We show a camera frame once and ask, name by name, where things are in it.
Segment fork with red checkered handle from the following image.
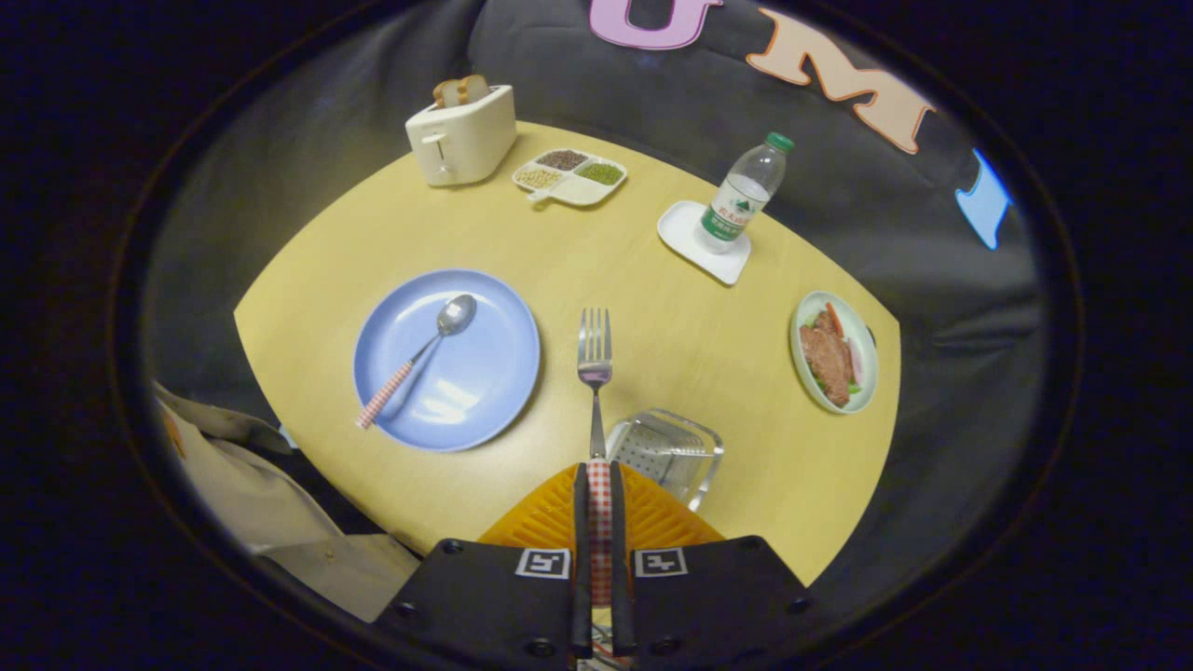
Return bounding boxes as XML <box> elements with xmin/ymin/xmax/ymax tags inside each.
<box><xmin>575</xmin><ymin>308</ymin><xmax>616</xmax><ymax>671</ymax></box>

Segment brown meat slices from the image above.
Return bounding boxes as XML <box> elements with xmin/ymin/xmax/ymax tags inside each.
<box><xmin>799</xmin><ymin>309</ymin><xmax>857</xmax><ymax>407</ymax></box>

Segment pale green plate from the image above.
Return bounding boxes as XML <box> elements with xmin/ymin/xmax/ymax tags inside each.
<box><xmin>789</xmin><ymin>291</ymin><xmax>879</xmax><ymax>415</ymax></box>

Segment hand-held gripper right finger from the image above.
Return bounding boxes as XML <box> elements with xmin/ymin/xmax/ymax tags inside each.
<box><xmin>610</xmin><ymin>461</ymin><xmax>814</xmax><ymax>670</ymax></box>

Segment blue round plate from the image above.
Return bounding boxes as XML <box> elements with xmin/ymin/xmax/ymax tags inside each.
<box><xmin>352</xmin><ymin>269</ymin><xmax>542</xmax><ymax>453</ymax></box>

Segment clear water bottle green cap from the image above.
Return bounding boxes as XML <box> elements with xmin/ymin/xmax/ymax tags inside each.
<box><xmin>694</xmin><ymin>131</ymin><xmax>796</xmax><ymax>255</ymax></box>

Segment white toaster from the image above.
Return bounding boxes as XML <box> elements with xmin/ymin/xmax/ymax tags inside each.
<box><xmin>405</xmin><ymin>85</ymin><xmax>518</xmax><ymax>187</ymax></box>

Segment spoon with red checkered handle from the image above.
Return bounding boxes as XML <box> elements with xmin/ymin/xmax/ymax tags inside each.
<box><xmin>355</xmin><ymin>294</ymin><xmax>478</xmax><ymax>431</ymax></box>

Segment white divided dish with beans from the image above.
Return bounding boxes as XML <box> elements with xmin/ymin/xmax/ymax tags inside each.
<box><xmin>512</xmin><ymin>148</ymin><xmax>628</xmax><ymax>208</ymax></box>

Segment white square coaster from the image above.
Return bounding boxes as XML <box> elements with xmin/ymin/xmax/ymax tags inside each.
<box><xmin>657</xmin><ymin>200</ymin><xmax>752</xmax><ymax>286</ymax></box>

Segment person's beige clothing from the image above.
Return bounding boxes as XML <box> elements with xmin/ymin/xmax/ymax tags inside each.
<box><xmin>149</xmin><ymin>380</ymin><xmax>420</xmax><ymax>623</ymax></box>

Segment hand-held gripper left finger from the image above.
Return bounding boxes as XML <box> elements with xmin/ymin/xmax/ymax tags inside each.
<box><xmin>373</xmin><ymin>462</ymin><xmax>595</xmax><ymax>671</ymax></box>

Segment clear glass container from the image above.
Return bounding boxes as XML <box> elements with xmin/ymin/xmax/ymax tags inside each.
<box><xmin>606</xmin><ymin>408</ymin><xmax>725</xmax><ymax>512</ymax></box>

